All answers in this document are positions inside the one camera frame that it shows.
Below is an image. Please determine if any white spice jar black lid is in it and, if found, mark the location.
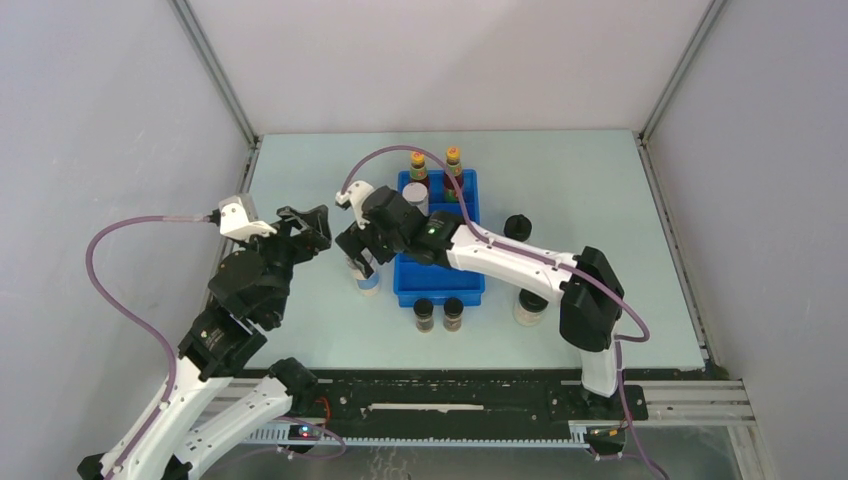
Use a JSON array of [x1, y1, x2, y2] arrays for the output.
[[503, 214, 533, 242], [513, 289, 549, 327]]

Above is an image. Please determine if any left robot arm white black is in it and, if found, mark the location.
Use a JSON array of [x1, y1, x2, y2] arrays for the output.
[[77, 197, 331, 479]]

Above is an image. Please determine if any red sauce bottle yellow cap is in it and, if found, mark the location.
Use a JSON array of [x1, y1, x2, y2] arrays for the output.
[[443, 146, 464, 203]]

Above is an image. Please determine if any small pepper jar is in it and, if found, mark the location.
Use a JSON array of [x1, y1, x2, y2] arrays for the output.
[[443, 297, 464, 332], [413, 298, 434, 333]]

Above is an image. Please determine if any blue compartment tray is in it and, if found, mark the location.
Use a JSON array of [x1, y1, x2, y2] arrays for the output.
[[392, 169, 486, 308]]

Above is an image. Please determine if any aluminium frame front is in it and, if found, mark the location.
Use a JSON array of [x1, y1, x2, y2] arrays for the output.
[[198, 377, 757, 449]]

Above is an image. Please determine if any small pepper jar left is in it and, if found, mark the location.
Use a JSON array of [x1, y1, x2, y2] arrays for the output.
[[413, 298, 434, 333]]

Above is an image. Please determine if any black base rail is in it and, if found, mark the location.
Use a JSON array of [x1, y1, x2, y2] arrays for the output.
[[294, 369, 648, 441]]

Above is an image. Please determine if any small pepper jar right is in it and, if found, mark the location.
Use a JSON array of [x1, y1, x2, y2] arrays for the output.
[[443, 297, 464, 332]]

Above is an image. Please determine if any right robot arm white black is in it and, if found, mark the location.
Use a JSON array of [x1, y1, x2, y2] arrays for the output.
[[335, 181, 623, 418]]

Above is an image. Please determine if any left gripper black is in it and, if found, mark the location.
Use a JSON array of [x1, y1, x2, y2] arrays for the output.
[[237, 204, 334, 321]]

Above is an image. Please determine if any clear jar silver lid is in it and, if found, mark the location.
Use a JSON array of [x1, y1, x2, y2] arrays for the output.
[[402, 182, 429, 216], [346, 252, 381, 296]]

